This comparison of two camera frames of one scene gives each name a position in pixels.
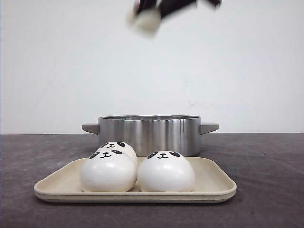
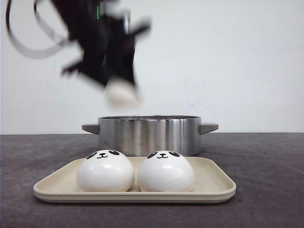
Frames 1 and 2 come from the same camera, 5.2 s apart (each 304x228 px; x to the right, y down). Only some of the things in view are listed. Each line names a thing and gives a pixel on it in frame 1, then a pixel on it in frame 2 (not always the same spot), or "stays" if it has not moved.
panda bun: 165,171 stays
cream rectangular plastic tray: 213,183 stays
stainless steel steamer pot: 147,134 stays
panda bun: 110,170 stays
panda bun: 122,146 to 120,94
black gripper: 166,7 to 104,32
